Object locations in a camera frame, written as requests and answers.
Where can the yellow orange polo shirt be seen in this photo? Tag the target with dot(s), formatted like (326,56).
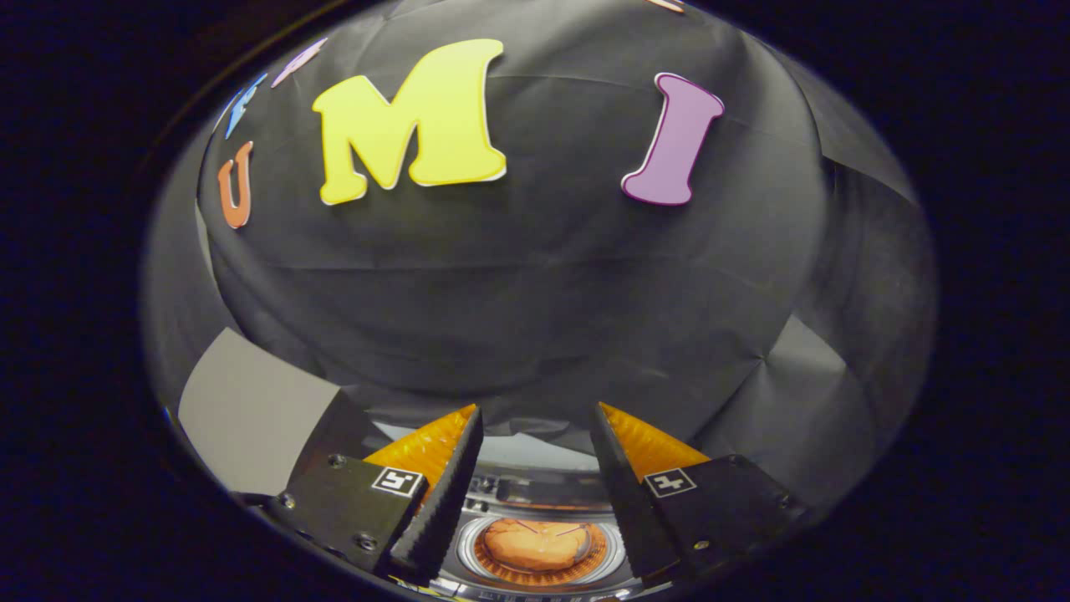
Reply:
(535,543)

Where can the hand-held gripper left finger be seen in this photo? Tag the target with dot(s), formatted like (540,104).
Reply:
(443,510)

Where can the grey washing machine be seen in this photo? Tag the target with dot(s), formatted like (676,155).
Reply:
(535,493)

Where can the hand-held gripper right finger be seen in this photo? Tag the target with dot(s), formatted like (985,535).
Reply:
(623,502)

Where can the grey cabinet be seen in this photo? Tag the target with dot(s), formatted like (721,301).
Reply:
(251,418)

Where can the black backdrop cloth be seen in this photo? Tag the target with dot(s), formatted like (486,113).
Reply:
(518,293)

